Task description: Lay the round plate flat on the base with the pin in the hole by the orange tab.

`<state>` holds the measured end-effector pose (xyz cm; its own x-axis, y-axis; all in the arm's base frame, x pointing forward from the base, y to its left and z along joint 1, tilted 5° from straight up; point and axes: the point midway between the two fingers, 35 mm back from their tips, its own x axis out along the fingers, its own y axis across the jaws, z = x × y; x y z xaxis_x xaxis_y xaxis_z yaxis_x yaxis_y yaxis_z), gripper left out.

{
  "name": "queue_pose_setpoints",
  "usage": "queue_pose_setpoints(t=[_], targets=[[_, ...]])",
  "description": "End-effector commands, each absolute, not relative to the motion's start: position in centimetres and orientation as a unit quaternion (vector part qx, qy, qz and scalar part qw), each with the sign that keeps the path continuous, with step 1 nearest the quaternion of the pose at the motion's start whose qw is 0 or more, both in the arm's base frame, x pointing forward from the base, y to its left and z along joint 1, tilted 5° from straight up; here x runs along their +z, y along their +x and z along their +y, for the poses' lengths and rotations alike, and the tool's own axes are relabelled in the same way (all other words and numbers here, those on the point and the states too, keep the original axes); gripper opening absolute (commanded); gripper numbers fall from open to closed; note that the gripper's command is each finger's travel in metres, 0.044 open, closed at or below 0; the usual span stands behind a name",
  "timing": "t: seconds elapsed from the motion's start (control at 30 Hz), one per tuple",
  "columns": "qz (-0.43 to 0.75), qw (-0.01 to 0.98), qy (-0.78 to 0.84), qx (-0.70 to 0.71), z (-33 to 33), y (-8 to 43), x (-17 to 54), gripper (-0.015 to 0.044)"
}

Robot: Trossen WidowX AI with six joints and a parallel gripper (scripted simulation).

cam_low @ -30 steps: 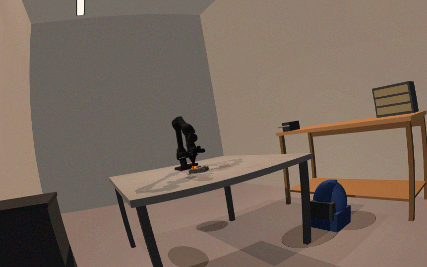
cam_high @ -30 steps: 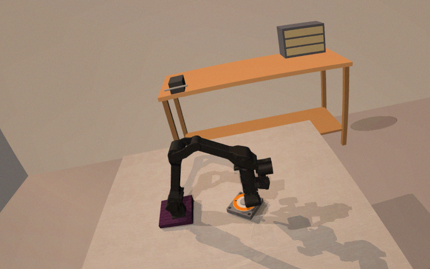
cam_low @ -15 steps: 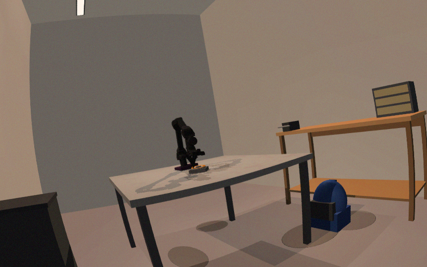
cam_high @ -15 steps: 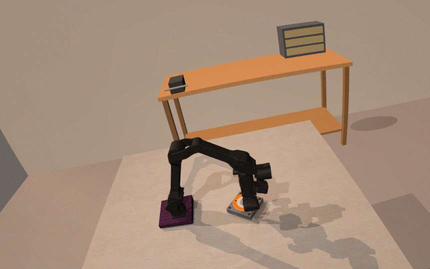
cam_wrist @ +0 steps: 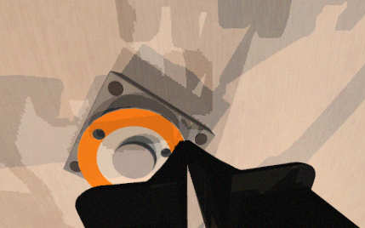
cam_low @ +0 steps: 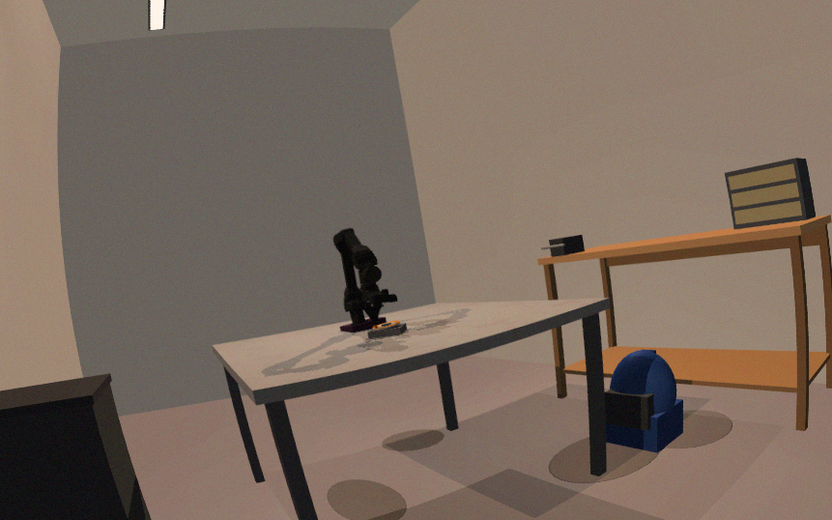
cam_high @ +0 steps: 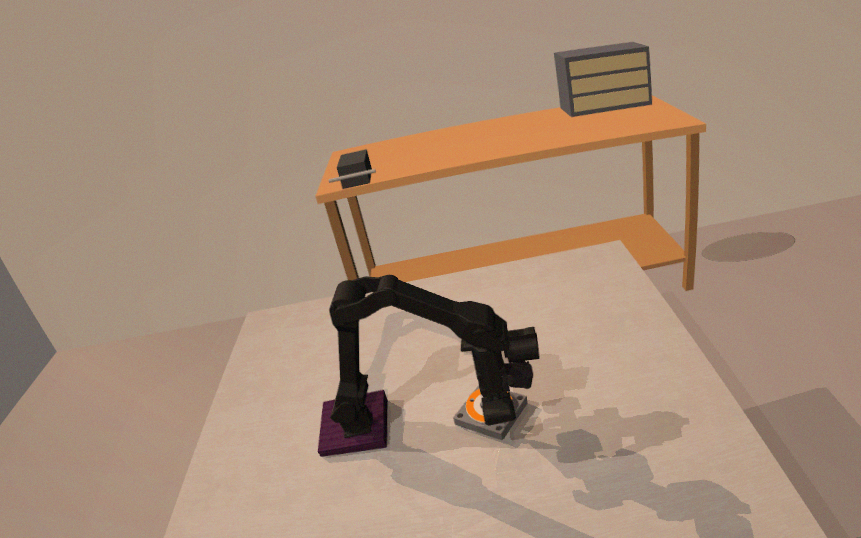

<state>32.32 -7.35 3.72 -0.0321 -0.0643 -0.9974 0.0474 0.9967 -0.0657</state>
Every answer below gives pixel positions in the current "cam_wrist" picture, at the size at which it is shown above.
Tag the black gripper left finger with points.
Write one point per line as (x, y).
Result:
(163, 198)

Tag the orange round plate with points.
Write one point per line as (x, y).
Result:
(121, 126)

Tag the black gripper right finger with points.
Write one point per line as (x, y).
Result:
(220, 187)

